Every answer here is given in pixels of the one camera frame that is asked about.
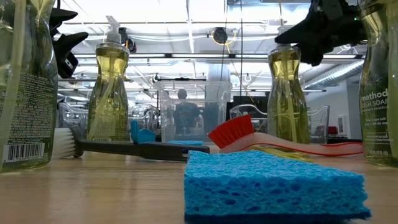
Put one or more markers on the blue sponge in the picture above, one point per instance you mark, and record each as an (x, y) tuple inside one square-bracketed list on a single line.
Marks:
[(264, 186), (186, 142)]

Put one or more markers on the black monitor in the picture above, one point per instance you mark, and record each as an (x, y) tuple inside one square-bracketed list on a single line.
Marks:
[(252, 100)]

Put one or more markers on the shallow clear plastic bin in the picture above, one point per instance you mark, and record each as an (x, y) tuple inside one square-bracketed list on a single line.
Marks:
[(318, 121)]

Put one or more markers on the red and clear dish brush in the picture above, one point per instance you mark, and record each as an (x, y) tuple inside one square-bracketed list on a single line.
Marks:
[(231, 130)]

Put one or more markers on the red box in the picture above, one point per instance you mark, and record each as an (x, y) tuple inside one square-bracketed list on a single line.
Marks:
[(332, 130)]

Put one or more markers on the clear yellow dish soap bottle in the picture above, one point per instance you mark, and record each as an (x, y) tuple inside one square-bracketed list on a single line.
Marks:
[(31, 109), (287, 99), (109, 93), (377, 93)]

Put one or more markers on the tall clear plastic bin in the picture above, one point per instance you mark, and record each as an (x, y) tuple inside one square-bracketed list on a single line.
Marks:
[(199, 90)]

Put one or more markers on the black brush white bristles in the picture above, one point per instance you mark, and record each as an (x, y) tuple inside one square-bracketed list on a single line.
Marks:
[(140, 149)]

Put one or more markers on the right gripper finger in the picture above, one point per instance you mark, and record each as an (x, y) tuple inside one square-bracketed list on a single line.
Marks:
[(301, 34), (312, 54)]

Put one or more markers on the person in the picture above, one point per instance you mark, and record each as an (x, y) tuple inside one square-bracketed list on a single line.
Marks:
[(186, 115)]

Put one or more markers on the blue dish brush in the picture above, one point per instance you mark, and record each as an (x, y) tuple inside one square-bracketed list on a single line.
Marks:
[(143, 137)]

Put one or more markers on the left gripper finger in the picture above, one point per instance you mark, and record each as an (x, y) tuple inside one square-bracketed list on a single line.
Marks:
[(70, 42), (62, 17)]

